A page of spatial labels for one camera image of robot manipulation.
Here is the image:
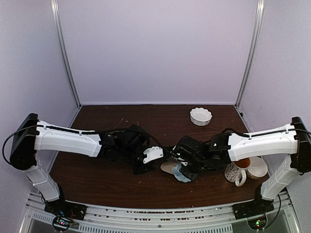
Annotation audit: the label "aluminium front frame rail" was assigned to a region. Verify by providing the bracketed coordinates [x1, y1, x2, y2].
[17, 191, 302, 233]

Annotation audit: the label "black woven glasses case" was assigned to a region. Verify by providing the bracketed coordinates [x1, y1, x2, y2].
[160, 162, 181, 175]

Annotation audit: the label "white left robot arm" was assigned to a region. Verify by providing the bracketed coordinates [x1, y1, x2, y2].
[5, 114, 163, 216]

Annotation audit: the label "light blue cloth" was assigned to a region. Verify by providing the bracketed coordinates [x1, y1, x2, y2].
[171, 163, 191, 183]

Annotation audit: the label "aluminium corner post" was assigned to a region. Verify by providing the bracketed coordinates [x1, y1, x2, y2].
[51, 0, 82, 109]
[235, 0, 265, 109]

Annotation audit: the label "aluminium left corner post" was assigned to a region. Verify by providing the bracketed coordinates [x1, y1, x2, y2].
[51, 0, 82, 109]

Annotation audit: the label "white cream bowl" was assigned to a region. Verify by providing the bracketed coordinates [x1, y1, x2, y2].
[246, 157, 268, 180]

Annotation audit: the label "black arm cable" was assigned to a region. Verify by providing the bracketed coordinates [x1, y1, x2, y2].
[2, 122, 161, 168]
[221, 128, 299, 139]

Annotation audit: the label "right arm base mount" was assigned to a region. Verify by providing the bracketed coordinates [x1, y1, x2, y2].
[232, 194, 281, 233]

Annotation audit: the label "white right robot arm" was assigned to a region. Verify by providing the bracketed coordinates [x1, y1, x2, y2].
[171, 116, 311, 215]

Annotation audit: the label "white patterned mug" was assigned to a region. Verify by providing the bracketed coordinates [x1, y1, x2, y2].
[224, 158, 251, 187]

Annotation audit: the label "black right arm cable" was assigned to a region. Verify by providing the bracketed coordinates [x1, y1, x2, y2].
[221, 128, 299, 139]

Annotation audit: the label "aluminium right corner post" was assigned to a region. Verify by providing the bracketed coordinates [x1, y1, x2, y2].
[235, 0, 265, 109]

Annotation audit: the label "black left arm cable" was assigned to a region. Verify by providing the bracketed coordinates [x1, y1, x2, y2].
[2, 122, 161, 168]

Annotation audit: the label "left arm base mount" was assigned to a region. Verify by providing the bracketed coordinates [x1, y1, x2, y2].
[41, 192, 87, 233]

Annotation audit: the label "white scalloped ceramic dish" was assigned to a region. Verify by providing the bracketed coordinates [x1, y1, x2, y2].
[190, 107, 212, 126]

